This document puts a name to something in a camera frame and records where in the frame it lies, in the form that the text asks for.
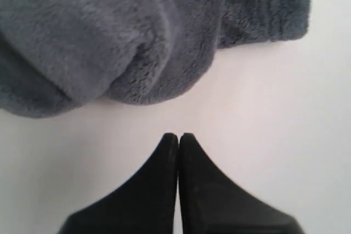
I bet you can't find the grey-blue fluffy towel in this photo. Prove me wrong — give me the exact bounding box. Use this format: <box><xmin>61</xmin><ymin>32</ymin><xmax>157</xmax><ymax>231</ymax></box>
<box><xmin>1</xmin><ymin>0</ymin><xmax>310</xmax><ymax>118</ymax></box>

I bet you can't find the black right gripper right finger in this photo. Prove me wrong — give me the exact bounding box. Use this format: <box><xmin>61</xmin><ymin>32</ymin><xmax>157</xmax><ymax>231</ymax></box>
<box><xmin>178</xmin><ymin>133</ymin><xmax>303</xmax><ymax>233</ymax></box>

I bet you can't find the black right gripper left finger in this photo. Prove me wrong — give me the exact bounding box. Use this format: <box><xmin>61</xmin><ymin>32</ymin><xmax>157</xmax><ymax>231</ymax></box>
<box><xmin>60</xmin><ymin>133</ymin><xmax>179</xmax><ymax>234</ymax></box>

